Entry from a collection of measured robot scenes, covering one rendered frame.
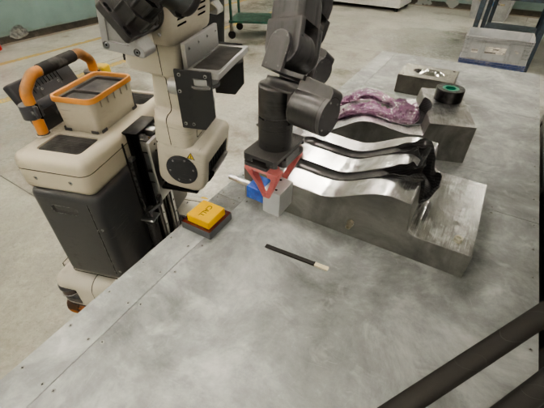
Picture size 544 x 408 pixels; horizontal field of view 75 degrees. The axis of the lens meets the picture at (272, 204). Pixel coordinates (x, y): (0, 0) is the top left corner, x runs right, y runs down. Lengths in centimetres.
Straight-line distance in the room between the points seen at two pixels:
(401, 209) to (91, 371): 59
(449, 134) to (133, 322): 89
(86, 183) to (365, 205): 79
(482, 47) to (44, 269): 408
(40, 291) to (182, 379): 144
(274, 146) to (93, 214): 77
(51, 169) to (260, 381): 86
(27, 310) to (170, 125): 117
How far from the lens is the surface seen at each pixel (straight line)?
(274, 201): 64
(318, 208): 78
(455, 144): 110
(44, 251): 218
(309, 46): 56
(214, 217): 77
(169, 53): 102
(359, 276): 72
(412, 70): 157
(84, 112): 123
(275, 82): 56
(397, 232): 74
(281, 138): 57
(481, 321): 73
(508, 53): 433
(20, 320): 191
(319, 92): 52
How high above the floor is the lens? 134
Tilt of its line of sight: 39 degrees down
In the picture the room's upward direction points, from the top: straight up
